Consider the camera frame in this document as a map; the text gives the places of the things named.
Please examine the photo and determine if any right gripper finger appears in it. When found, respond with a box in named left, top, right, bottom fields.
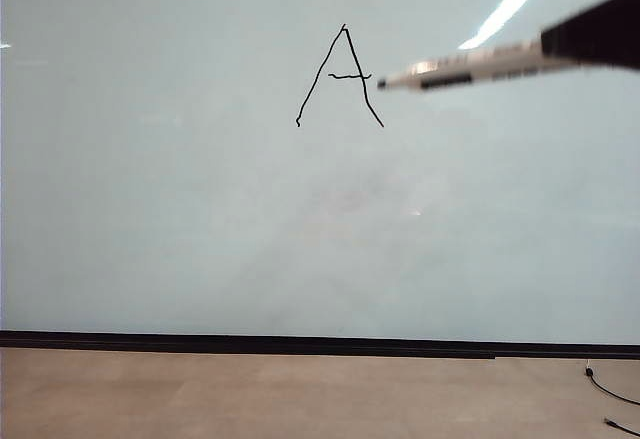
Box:
left=539, top=0, right=640, bottom=71

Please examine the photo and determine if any white marker pen black cap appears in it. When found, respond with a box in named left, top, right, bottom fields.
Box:
left=375, top=37, right=574, bottom=95

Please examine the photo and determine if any black cable with plug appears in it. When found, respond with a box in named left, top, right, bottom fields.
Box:
left=582, top=358, right=640, bottom=406

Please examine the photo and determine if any thin black cable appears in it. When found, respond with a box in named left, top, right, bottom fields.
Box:
left=603, top=415, right=640, bottom=437

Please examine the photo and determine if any white whiteboard with black frame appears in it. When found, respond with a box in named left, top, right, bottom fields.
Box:
left=0, top=0, right=640, bottom=361

